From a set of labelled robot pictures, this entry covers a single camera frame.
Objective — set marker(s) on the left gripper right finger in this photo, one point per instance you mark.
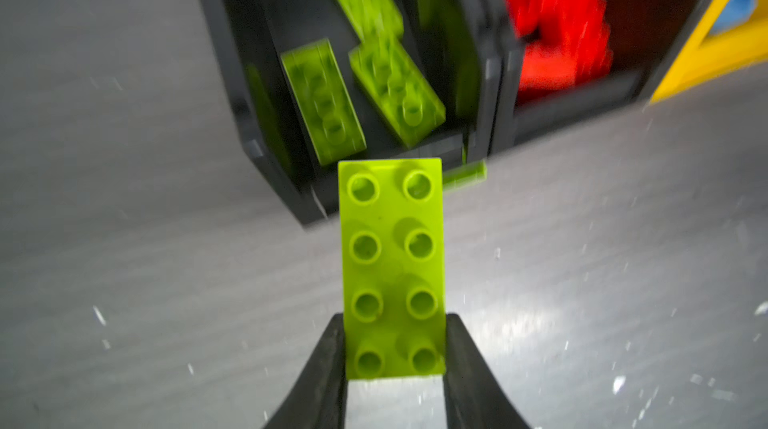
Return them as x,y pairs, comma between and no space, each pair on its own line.
472,395

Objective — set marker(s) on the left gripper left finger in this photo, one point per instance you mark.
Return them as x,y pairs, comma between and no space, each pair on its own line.
318,398

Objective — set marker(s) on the green lego 2x4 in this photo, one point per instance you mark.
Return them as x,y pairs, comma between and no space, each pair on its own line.
393,267

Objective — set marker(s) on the green lego long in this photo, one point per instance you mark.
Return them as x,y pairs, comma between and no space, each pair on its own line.
396,86

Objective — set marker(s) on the red lego cluster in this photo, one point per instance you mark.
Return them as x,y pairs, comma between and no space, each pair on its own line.
566,44

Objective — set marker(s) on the green lego flat top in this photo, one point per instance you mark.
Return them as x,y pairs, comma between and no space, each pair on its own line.
465,176

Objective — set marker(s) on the left black bin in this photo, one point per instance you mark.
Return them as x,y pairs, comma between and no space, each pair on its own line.
449,41

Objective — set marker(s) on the black bin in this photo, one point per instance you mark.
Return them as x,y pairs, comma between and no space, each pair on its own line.
646,37
449,41

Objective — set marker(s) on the yellow bin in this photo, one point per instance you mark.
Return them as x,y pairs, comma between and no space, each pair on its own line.
699,57

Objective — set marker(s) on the middle black bin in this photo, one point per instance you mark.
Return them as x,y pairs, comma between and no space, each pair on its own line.
646,37

